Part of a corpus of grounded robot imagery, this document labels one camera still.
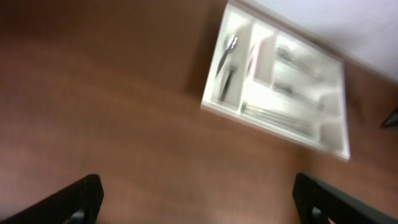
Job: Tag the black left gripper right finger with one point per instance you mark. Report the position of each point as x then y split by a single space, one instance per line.
319 202

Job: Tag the pink plastic knife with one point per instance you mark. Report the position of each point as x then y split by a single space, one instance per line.
252 61

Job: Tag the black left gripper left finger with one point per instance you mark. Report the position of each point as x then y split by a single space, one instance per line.
79 202

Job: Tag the metal fork in tray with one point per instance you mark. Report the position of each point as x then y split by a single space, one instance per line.
288 90

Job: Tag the white plastic cutlery tray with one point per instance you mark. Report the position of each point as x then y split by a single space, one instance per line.
329 126

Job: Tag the large metal spoon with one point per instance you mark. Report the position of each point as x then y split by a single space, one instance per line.
285 56

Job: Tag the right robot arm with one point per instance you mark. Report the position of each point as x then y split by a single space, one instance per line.
391 121

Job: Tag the small teaspoon dark handle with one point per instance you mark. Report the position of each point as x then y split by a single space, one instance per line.
229 46

